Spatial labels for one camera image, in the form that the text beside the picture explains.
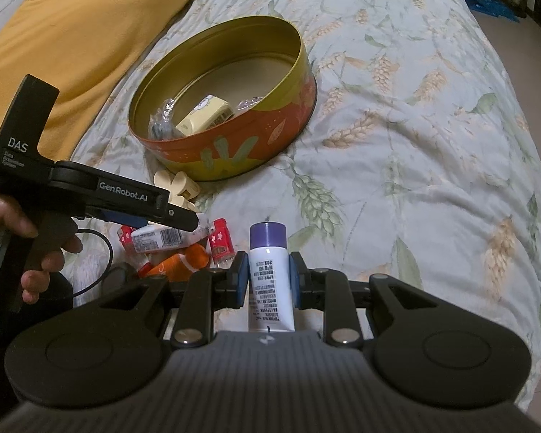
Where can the red lighter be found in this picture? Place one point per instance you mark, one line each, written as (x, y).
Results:
(139, 261)
(220, 243)

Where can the cream flower hair clip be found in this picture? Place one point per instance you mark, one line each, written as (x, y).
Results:
(183, 190)

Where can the round decorated tin box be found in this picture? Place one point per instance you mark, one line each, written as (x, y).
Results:
(226, 100)

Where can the blue plastic bag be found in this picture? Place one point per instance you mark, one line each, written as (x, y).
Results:
(493, 8)

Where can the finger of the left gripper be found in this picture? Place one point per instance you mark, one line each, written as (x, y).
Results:
(180, 218)
(119, 218)

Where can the white tube purple cap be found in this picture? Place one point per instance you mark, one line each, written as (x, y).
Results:
(270, 297)

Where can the orange VC cream tube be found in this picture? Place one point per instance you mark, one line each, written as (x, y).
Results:
(181, 266)

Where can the yellow blanket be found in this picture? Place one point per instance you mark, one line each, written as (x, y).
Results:
(81, 47)

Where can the clear bag blue items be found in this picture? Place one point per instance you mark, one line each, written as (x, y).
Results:
(160, 124)

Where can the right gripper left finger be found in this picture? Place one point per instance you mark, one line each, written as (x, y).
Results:
(208, 291)

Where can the dark round case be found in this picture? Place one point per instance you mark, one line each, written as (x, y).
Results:
(118, 276)

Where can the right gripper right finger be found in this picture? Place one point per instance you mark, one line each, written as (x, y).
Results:
(328, 291)

